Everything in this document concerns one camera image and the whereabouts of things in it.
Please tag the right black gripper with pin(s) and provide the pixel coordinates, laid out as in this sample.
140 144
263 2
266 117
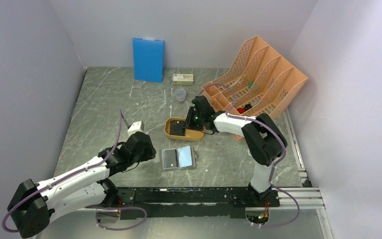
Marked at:
189 123

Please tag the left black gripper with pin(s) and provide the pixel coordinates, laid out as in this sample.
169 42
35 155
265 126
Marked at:
149 152

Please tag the yellow oval tray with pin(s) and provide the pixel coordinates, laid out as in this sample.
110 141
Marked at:
190 135

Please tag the grey card holder wallet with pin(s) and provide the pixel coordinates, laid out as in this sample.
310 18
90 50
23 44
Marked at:
178 158

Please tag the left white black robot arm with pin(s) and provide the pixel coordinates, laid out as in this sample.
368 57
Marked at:
35 205

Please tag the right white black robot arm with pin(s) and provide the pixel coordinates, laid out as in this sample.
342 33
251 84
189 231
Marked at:
264 140

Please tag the black credit card stack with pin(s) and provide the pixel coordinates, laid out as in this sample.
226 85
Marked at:
177 127

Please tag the small clear plastic cup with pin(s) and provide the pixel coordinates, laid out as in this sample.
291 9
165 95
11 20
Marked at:
180 95

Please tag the red black object in rack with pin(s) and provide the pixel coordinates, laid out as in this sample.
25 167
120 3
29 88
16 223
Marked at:
241 110

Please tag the small white red box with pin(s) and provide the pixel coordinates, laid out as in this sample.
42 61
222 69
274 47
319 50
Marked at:
183 79

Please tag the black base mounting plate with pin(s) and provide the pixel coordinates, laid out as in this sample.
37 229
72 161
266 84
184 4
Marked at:
187 202

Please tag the orange file organizer rack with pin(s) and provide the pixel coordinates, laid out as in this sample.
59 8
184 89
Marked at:
276 82

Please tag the blue board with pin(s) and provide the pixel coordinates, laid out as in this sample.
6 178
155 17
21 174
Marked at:
148 57

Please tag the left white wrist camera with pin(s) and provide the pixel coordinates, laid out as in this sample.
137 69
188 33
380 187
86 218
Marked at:
137 126

